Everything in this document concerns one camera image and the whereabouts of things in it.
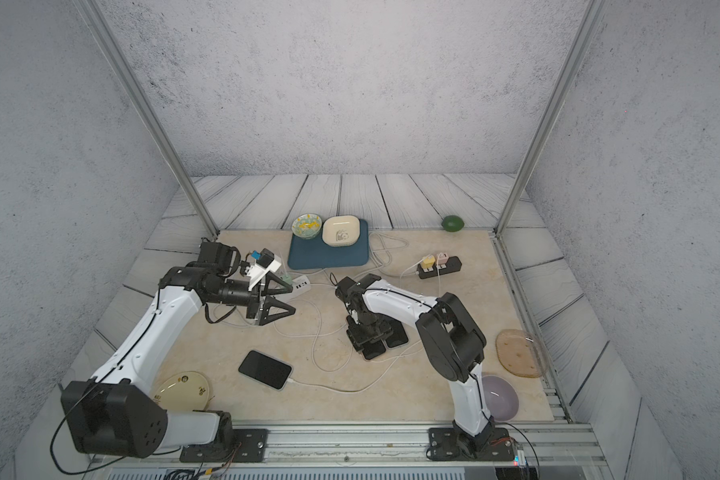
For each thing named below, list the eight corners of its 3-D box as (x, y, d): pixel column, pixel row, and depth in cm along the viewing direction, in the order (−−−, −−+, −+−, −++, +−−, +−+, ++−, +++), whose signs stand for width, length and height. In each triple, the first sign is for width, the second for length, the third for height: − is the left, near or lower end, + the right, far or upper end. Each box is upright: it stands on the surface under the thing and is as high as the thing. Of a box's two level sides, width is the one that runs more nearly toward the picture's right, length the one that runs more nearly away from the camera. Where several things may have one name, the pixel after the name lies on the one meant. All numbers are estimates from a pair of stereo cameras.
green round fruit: (443, 231, 123) (445, 223, 120) (441, 223, 126) (443, 215, 123) (461, 231, 123) (464, 223, 119) (459, 223, 126) (461, 215, 123)
